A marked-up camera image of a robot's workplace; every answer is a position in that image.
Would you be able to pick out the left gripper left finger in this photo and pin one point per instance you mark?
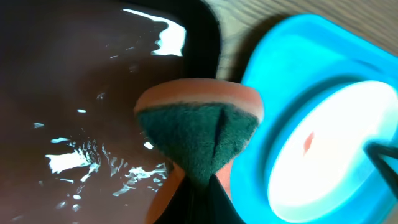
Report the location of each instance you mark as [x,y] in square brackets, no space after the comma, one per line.
[183,207]

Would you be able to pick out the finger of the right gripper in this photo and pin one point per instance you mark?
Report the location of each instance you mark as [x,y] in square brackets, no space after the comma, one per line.
[384,159]

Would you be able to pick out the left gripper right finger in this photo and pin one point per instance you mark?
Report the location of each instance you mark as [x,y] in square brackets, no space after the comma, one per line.
[217,207]

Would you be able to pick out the light blue plate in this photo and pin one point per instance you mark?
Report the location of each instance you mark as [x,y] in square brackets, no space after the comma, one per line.
[322,163]

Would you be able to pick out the green and red sponge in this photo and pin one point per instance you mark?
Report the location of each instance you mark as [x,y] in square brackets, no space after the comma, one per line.
[201,125]

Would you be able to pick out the dark red black-rimmed tray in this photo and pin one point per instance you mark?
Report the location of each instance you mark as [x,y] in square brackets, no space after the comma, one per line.
[71,72]

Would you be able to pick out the teal plastic serving tray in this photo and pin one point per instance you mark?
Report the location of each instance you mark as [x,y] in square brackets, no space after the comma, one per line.
[299,63]

